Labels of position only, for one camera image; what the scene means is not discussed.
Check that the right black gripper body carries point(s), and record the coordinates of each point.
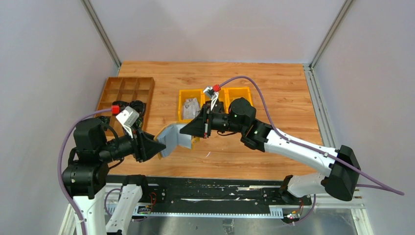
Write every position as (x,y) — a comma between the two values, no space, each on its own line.
(207,122)

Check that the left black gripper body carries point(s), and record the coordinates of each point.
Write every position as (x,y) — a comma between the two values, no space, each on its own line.
(140,146)

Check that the yellow leather card holder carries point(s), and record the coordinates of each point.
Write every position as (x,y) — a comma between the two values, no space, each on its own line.
(170,136)

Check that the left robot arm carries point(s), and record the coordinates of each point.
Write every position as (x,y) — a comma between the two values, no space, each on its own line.
(85,176)

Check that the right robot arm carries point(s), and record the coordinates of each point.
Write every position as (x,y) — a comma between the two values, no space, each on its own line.
(335,168)

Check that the grey cards pile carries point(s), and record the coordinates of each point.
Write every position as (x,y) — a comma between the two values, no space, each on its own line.
(191,108)

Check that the middle yellow bin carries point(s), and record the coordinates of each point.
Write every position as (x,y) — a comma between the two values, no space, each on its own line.
(220,104)

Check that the yellow bin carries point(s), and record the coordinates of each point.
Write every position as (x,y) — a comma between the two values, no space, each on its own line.
(185,94)
(220,104)
(238,92)

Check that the right yellow bin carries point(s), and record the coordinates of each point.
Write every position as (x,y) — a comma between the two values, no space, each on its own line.
(238,92)

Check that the left yellow bin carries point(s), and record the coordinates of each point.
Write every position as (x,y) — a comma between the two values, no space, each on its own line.
(185,94)

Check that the wooden compartment tray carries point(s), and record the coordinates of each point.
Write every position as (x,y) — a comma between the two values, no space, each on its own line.
(128,89)

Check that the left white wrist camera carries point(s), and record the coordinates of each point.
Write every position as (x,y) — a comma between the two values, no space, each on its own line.
(127,118)

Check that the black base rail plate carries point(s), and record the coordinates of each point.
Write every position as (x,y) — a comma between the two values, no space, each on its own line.
(217,196)

